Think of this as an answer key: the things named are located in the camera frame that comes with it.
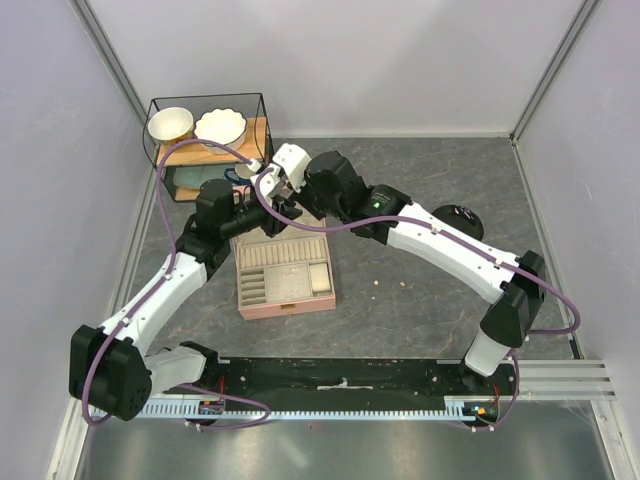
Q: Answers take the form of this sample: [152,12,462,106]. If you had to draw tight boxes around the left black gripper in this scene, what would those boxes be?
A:
[221,194,303,239]

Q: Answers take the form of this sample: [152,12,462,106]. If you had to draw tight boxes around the pink jewelry box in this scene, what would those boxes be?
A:
[233,226,336,320]

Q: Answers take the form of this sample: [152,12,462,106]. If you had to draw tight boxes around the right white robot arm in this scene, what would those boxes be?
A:
[273,144,545,394]

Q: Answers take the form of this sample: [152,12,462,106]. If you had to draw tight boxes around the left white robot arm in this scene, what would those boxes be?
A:
[69,180,275,426]

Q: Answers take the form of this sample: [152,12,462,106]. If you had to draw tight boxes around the blue mug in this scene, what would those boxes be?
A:
[224,164,254,185]

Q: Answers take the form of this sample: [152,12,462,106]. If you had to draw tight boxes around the rhinestone earring pair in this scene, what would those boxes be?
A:
[284,265,308,276]

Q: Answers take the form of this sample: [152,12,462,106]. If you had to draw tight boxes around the floral light blue plate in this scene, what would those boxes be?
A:
[173,165,227,189]

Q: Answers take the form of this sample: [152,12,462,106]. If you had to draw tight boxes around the cream watch pillow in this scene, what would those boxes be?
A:
[309,263,332,295]

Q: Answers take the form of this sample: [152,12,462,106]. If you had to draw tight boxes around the white scalloped bowl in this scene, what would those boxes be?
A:
[194,108,248,150]

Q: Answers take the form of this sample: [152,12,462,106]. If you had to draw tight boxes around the white round bowl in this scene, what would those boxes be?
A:
[147,107,195,145]

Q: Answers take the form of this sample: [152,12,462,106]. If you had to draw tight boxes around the black round stand base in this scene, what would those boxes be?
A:
[432,204,485,241]

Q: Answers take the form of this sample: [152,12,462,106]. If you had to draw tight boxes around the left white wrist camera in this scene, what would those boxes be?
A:
[247,158,282,202]

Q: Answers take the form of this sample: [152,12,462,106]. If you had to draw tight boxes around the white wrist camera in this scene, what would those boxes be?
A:
[247,158,282,202]
[271,143,311,193]

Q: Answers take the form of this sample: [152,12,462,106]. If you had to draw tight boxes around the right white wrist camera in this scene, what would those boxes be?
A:
[271,143,311,193]

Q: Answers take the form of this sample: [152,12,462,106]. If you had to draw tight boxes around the black wire shelf rack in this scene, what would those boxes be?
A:
[142,92,274,203]

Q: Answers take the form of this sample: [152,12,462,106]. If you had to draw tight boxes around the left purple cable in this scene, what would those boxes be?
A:
[82,139,274,431]

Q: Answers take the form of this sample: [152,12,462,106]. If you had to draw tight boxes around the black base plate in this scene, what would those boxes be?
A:
[197,357,515,412]

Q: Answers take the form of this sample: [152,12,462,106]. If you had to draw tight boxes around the grey slotted cable duct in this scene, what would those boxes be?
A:
[134,395,497,421]

